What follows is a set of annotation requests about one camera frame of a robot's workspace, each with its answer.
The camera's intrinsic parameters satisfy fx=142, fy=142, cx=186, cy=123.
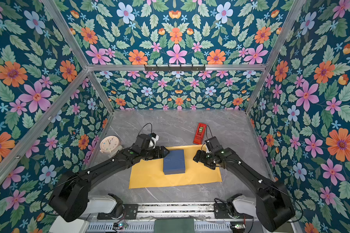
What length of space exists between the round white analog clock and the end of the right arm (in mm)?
538

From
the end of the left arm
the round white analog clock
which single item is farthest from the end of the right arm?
the round white analog clock

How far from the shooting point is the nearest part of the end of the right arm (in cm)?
60

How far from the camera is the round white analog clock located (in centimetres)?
95

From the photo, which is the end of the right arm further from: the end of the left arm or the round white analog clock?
the round white analog clock
